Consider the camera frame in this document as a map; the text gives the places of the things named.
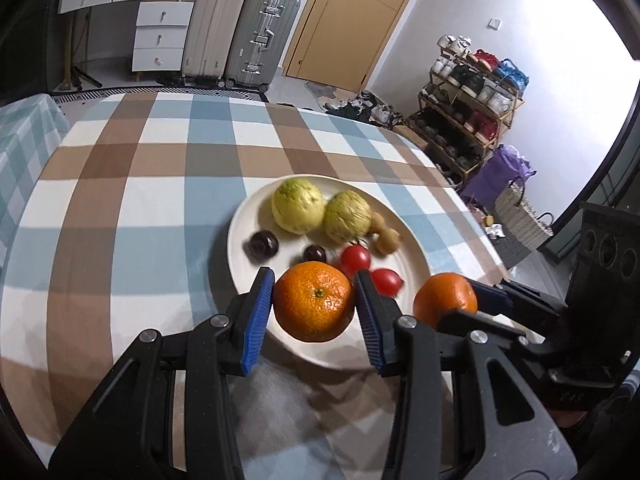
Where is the beige suitcase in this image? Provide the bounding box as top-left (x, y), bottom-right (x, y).
top-left (181, 0), bottom-right (250, 85)

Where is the cream oval plate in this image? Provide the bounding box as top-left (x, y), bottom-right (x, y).
top-left (227, 176), bottom-right (432, 371)

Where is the wooden shoe rack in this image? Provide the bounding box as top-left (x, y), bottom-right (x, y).
top-left (407, 34), bottom-right (527, 187)

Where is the small checked blue cloth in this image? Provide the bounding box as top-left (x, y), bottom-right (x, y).
top-left (0, 94), bottom-right (69, 261)

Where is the cardboard box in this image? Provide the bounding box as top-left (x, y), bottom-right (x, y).
top-left (394, 125), bottom-right (432, 152)

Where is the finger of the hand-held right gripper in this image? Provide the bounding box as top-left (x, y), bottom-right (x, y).
top-left (470, 279), bottom-right (568, 318)
top-left (437, 309), bottom-right (550, 381)

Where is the yellow-green guava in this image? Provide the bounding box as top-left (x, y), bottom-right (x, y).
top-left (323, 190), bottom-right (372, 243)
top-left (271, 177), bottom-right (326, 234)

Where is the striped floor rug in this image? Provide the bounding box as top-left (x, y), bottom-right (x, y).
top-left (54, 85), bottom-right (271, 107)

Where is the grey door mat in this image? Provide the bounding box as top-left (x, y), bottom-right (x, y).
top-left (305, 81), bottom-right (342, 102)

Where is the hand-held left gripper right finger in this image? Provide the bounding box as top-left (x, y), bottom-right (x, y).
top-left (354, 270), bottom-right (577, 480)

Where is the black tripod stand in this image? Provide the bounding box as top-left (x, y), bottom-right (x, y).
top-left (61, 10), bottom-right (102, 92)

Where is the woven basket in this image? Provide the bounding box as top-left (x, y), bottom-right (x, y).
top-left (494, 180), bottom-right (555, 252)

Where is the silver suitcase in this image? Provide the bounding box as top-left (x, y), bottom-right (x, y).
top-left (225, 0), bottom-right (302, 93)

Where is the purple bag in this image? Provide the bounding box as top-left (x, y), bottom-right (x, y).
top-left (462, 144), bottom-right (537, 211)

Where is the white drawer desk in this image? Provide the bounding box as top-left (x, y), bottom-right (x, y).
top-left (57, 0), bottom-right (197, 82)

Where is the wooden door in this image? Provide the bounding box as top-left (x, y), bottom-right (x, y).
top-left (282, 0), bottom-right (432, 93)

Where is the pile of shoes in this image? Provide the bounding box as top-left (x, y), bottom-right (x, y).
top-left (324, 91), bottom-right (403, 127)

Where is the checked tablecloth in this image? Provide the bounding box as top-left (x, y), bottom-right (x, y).
top-left (0, 91), bottom-right (512, 467)

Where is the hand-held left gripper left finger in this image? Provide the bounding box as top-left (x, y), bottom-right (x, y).
top-left (47, 267), bottom-right (276, 480)

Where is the orange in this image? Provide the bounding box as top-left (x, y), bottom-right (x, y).
top-left (413, 272), bottom-right (479, 331)
top-left (272, 261), bottom-right (357, 343)

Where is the red tomato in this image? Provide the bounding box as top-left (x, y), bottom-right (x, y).
top-left (371, 268), bottom-right (405, 297)
top-left (340, 244), bottom-right (372, 273)

